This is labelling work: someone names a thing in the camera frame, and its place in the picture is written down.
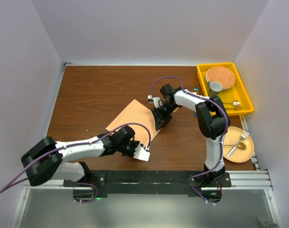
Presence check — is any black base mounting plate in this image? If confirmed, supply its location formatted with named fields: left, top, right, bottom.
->
left=63, top=170, right=232, bottom=202

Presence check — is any black handled utensil in tray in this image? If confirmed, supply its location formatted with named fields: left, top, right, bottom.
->
left=225, top=107, right=239, bottom=111

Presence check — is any peach satin napkin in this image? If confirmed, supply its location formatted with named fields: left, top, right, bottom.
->
left=106, top=99, right=159, bottom=146

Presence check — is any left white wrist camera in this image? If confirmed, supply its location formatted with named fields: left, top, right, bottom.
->
left=133, top=145, right=150, bottom=162

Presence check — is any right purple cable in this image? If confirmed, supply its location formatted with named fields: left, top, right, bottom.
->
left=149, top=76, right=230, bottom=207

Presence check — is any yellow plastic tray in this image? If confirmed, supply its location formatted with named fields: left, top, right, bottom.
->
left=197, top=62, right=254, bottom=116

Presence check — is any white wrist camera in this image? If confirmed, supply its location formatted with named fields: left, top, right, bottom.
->
left=133, top=145, right=150, bottom=162
left=148, top=95, right=162, bottom=108

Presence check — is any silver fork on plate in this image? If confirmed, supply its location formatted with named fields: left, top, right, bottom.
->
left=226, top=129, right=251, bottom=158

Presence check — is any grey white cup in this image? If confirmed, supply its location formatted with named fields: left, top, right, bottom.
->
left=208, top=82, right=223, bottom=97

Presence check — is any purple cable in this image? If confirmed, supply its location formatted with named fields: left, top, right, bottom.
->
left=0, top=122, right=152, bottom=204
left=149, top=76, right=230, bottom=207

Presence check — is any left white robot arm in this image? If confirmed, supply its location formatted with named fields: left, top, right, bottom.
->
left=21, top=125, right=150, bottom=186

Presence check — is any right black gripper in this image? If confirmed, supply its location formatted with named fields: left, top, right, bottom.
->
left=151, top=103, right=178, bottom=131

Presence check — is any gold spoon on plate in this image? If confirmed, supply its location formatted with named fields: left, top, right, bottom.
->
left=224, top=142, right=247, bottom=150

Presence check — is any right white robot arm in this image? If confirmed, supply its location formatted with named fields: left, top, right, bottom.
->
left=148, top=84, right=230, bottom=187

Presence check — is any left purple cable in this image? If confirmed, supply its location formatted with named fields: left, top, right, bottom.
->
left=0, top=122, right=152, bottom=204

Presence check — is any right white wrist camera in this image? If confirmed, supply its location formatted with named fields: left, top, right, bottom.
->
left=148, top=95, right=162, bottom=108

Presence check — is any gold black spoon in tray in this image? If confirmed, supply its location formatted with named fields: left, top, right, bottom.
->
left=223, top=100, right=241, bottom=107

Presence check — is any beige round plate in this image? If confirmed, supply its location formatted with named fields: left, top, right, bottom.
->
left=223, top=126, right=254, bottom=163

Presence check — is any aluminium rail frame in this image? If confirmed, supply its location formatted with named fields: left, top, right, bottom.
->
left=12, top=113, right=280, bottom=228

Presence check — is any woven orange round plate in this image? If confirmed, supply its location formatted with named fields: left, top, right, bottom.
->
left=205, top=66, right=236, bottom=90

